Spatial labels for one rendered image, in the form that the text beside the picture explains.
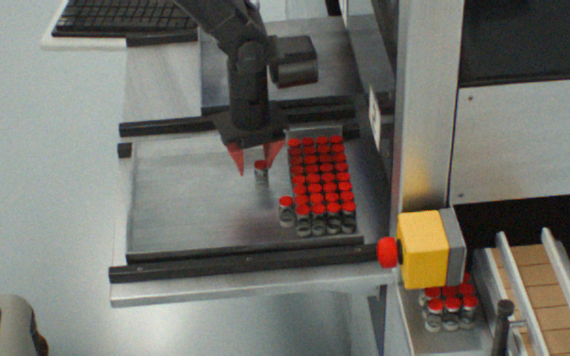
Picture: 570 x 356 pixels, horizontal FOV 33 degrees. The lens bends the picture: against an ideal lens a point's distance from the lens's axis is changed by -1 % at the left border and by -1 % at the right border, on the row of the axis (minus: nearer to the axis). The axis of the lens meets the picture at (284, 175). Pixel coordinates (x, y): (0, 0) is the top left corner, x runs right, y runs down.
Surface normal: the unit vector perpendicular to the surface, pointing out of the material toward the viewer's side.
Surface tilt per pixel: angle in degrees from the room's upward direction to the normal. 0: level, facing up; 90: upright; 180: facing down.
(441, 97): 90
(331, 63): 0
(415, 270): 90
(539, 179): 90
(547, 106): 90
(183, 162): 0
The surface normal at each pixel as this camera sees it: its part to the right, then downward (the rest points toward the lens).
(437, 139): 0.09, 0.64
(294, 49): 0.07, -0.68
